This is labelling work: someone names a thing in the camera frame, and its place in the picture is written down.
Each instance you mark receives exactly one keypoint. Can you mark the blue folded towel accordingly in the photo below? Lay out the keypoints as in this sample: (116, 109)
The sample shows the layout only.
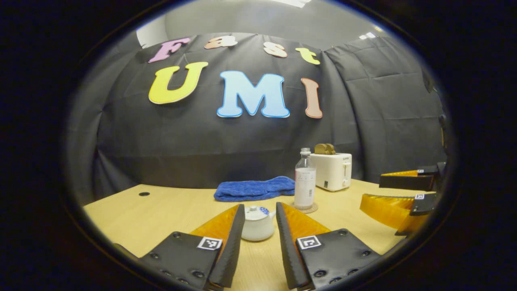
(254, 189)

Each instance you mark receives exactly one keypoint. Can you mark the brown bread slice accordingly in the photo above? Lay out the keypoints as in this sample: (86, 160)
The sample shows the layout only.
(320, 149)
(331, 149)

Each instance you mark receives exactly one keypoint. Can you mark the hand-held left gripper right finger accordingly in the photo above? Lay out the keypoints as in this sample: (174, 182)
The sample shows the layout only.
(288, 250)

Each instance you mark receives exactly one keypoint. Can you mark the small ceiling light panel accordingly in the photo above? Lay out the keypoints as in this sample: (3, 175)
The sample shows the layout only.
(369, 34)

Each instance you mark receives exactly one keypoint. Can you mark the large ceiling light panel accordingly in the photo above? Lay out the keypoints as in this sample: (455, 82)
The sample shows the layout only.
(295, 3)

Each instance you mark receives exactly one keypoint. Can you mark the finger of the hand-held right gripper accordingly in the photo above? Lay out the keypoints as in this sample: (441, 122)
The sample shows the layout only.
(387, 210)
(406, 182)

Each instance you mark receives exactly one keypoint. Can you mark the clear plastic water bottle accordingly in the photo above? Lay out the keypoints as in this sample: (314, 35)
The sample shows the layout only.
(305, 186)

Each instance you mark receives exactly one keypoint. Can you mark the cream white toaster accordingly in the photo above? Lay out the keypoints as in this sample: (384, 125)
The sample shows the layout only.
(333, 171)

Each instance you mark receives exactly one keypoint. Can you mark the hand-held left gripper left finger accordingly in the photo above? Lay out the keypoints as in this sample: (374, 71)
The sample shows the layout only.
(230, 250)

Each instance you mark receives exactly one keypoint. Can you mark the black backdrop cloth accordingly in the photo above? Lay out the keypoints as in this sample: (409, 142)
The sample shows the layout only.
(161, 137)

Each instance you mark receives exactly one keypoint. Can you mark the round wooden coaster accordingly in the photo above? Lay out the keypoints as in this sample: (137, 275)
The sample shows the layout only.
(312, 209)

